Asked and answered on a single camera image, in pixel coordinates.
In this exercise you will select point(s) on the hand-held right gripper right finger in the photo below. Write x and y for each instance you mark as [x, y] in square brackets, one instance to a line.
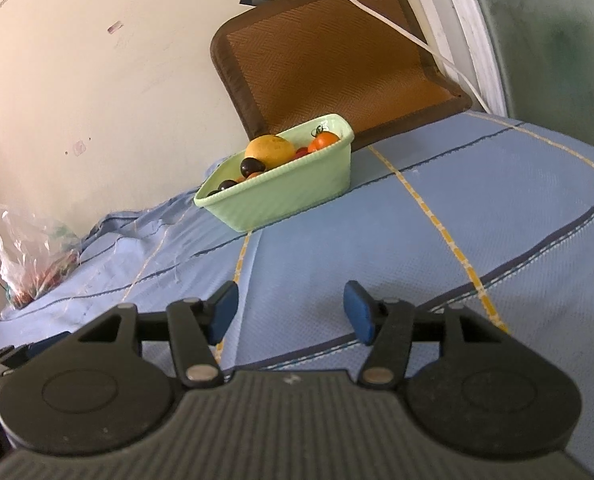
[359, 310]

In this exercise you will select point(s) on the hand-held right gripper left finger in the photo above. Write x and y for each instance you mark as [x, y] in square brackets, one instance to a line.
[222, 310]

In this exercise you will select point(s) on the light green plastic basin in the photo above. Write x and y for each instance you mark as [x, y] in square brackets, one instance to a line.
[287, 195]

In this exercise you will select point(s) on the blue bed sheet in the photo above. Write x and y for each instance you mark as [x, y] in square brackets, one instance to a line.
[377, 240]

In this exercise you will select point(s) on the clear plastic bag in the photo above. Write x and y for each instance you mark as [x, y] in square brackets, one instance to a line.
[32, 255]

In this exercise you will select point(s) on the dark purple plum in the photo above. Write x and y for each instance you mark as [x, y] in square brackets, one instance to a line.
[227, 184]
[252, 166]

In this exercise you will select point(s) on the yellow round fruit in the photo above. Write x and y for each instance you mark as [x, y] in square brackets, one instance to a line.
[270, 151]

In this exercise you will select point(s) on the red cherry tomato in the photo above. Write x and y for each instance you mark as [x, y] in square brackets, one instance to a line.
[302, 153]

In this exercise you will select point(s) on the brown woven mat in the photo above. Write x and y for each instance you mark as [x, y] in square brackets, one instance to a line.
[322, 50]

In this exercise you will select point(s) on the short black tape strip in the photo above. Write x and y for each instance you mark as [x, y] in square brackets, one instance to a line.
[250, 0]

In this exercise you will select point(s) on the white window frame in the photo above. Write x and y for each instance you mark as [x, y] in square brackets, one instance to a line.
[477, 35]

